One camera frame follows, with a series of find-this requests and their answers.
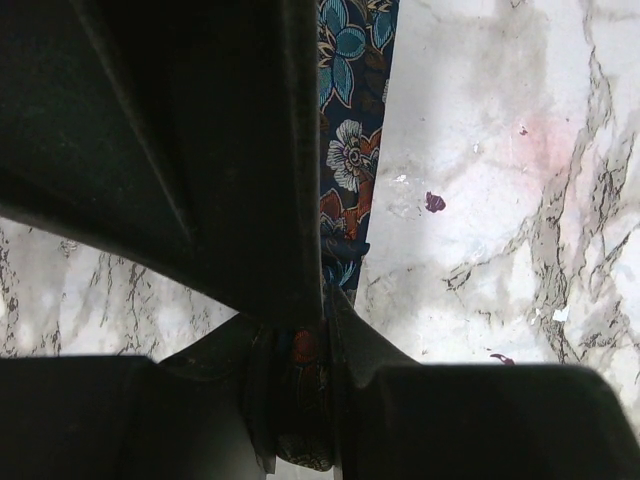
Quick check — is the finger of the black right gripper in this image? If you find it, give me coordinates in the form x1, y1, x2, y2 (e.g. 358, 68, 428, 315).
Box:
1, 1, 322, 328

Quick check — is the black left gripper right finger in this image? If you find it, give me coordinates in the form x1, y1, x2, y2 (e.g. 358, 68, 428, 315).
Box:
325, 286, 639, 479

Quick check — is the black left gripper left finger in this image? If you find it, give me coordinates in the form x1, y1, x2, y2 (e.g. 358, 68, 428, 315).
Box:
1, 319, 274, 479

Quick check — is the navy floral tie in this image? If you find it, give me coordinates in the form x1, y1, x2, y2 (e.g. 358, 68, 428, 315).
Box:
270, 0, 400, 472

